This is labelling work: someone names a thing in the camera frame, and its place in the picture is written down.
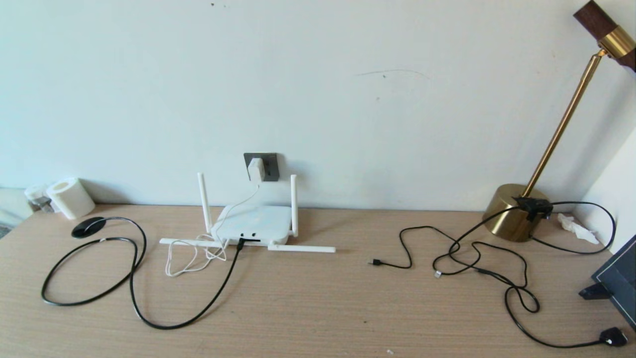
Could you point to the white router with four antennas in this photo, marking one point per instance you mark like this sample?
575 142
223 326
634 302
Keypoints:
253 223

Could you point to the brass desk lamp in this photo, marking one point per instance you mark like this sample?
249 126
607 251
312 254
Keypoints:
512 219

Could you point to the black clip on lamp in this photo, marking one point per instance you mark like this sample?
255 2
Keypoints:
534 205

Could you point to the black oval desk grommet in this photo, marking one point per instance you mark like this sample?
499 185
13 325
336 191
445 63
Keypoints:
88 227

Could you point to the white paper roll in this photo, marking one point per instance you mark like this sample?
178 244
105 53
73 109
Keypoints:
72 199

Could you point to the crumpled white tissue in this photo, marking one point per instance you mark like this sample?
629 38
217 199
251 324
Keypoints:
574 227

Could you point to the black plastic stand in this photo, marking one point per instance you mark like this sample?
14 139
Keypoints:
592 292

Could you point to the grey wall socket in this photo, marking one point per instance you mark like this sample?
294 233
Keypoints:
273 166

